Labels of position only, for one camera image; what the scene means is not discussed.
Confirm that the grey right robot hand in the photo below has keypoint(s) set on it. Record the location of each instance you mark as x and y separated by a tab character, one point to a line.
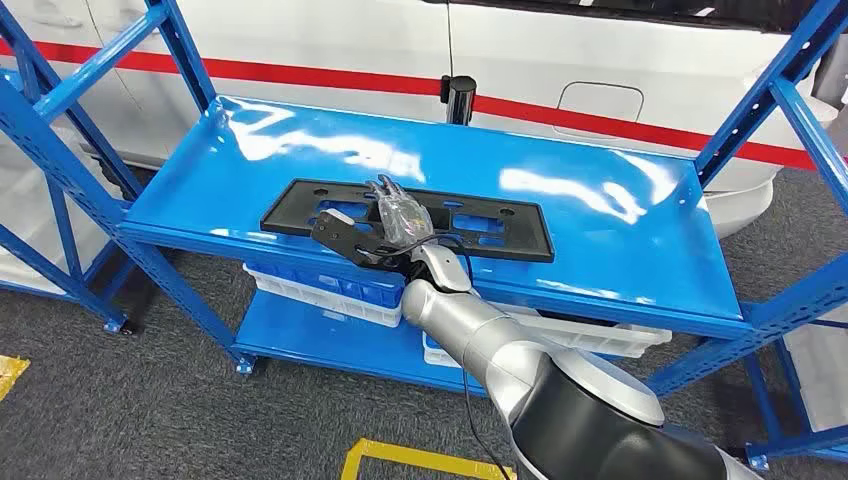
404	218

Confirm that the black plastic plate frame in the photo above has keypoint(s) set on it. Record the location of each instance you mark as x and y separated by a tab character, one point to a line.
530	245

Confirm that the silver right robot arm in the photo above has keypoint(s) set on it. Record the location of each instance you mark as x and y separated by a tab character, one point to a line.
530	358

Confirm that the blue plastic crate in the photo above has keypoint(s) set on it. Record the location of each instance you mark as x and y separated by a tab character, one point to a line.
331	281

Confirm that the white car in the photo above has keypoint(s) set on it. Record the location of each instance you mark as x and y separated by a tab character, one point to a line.
331	33

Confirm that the yellow floor tape square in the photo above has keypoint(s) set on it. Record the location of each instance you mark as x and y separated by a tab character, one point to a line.
10	374
411	454

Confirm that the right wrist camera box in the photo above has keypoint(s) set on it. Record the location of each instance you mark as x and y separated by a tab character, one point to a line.
344	238

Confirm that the black stanchion post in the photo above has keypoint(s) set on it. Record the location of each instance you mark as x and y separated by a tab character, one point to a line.
459	99

